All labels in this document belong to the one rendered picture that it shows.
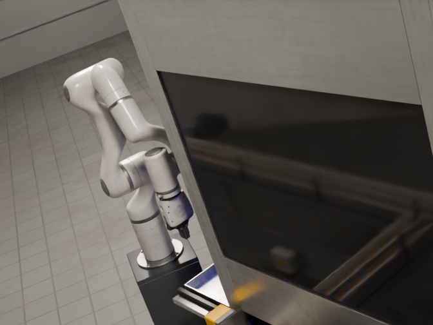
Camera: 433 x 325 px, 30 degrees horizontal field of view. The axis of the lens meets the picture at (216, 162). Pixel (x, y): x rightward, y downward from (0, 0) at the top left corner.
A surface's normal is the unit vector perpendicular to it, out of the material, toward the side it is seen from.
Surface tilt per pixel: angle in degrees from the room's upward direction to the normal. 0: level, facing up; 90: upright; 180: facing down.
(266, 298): 90
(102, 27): 90
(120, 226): 0
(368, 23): 90
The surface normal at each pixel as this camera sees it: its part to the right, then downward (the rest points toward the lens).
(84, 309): -0.29, -0.87
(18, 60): 0.26, 0.33
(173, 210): 0.54, 0.18
